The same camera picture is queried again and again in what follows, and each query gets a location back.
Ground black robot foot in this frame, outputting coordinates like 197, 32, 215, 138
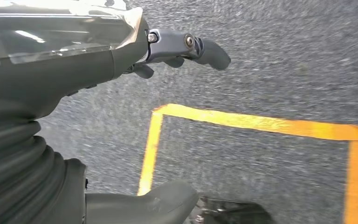
185, 196, 275, 224

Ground yellow floor tape square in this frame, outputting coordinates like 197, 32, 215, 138
137, 103, 358, 224

